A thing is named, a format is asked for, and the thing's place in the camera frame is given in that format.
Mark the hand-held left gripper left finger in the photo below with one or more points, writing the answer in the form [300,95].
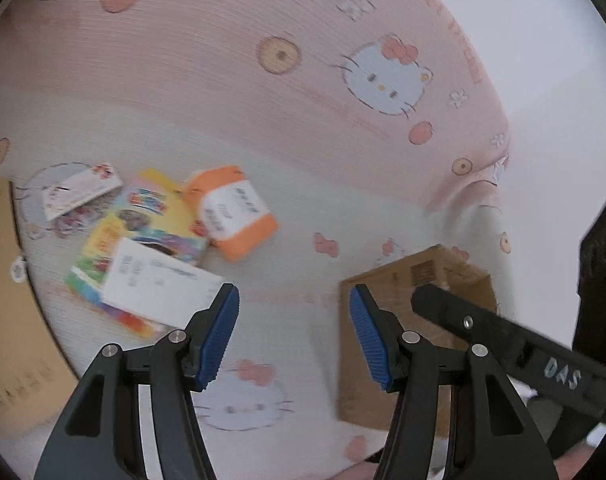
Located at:
[218,335]

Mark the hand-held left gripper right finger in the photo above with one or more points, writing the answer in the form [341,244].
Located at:
[370,335]

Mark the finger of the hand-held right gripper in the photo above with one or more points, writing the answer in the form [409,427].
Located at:
[523,355]

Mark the white notepad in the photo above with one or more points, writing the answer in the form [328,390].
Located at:
[153,280]

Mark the brown cardboard box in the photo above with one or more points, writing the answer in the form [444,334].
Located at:
[448,267]

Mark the orange white tissue pack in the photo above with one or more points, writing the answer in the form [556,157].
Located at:
[233,210]

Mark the brown cardboard package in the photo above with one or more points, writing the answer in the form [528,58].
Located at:
[13,310]

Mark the colourful crayon box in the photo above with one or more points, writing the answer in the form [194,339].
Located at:
[148,210]

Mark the pink sticker sheet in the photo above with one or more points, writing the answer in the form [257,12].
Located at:
[75,221]

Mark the white floral card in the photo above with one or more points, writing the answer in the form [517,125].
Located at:
[78,187]

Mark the small white round tag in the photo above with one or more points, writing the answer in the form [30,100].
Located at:
[18,267]

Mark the pink cat print padded bed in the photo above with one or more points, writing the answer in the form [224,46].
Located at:
[208,60]

